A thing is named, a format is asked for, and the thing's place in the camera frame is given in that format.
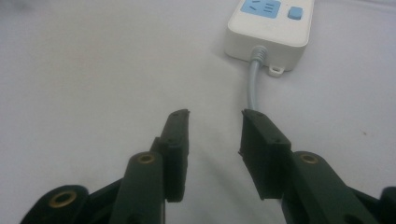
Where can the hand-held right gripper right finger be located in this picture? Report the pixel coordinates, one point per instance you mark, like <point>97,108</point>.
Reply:
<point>280,168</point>

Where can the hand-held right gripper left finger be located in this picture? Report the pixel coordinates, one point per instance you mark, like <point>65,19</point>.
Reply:
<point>155,174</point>

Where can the white power strip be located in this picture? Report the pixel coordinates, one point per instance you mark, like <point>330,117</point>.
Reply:
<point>271,31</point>

